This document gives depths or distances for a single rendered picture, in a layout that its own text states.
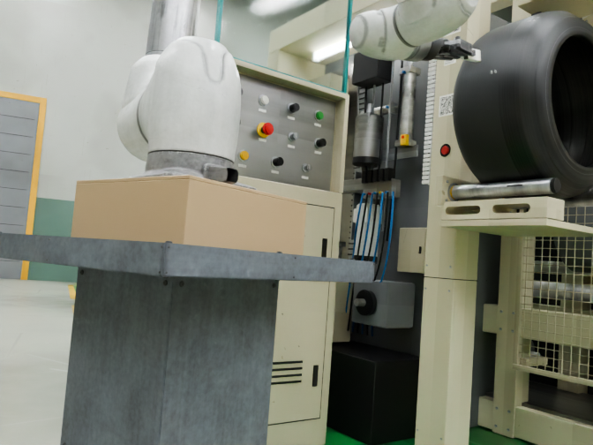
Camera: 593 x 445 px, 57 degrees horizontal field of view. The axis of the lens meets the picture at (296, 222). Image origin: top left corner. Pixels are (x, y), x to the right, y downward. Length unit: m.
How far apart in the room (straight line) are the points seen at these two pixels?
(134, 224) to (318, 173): 1.21
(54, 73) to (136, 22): 1.76
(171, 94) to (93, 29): 10.02
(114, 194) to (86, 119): 9.59
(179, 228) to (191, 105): 0.24
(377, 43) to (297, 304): 0.96
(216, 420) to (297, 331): 1.01
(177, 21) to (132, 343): 0.67
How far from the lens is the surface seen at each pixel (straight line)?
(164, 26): 1.23
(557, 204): 1.66
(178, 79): 0.97
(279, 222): 0.95
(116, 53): 10.87
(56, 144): 10.42
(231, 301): 0.92
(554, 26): 1.77
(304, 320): 1.93
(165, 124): 0.96
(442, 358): 1.93
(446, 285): 1.92
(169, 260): 0.65
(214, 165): 0.94
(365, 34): 1.29
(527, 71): 1.65
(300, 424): 2.01
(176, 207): 0.81
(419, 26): 1.25
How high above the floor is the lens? 0.64
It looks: 4 degrees up
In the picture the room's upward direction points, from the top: 4 degrees clockwise
